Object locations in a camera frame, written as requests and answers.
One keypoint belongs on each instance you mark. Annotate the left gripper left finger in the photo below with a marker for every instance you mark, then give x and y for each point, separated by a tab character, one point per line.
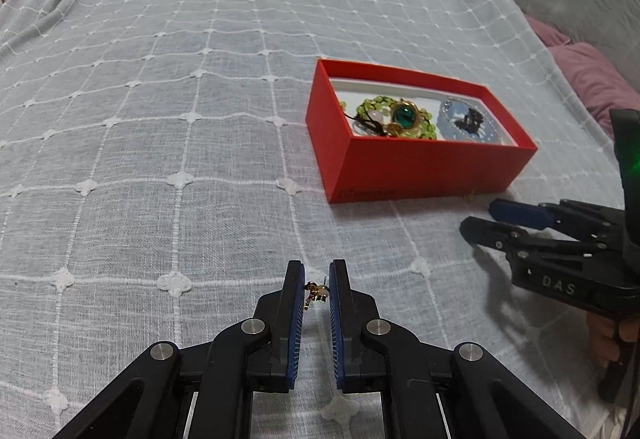
207	390

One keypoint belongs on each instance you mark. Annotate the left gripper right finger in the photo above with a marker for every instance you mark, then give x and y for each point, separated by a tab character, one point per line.
427	391

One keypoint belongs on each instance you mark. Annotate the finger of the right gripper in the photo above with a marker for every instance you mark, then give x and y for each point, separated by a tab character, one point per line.
516	241
517	213

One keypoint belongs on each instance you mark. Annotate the small gold charm earring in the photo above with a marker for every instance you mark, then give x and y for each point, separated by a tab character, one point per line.
315	292

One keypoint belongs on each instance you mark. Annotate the red jewelry box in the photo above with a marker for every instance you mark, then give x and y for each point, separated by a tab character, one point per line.
357	168

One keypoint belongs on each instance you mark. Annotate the person right hand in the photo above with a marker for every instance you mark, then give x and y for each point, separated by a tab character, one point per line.
601	336

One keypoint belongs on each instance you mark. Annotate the black hair clip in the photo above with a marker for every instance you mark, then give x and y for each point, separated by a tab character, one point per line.
471	122

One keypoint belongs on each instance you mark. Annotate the pink blanket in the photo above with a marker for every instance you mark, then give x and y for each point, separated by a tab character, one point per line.
595	80

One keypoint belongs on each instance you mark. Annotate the grey checked bedspread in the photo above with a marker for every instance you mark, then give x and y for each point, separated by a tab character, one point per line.
157	177

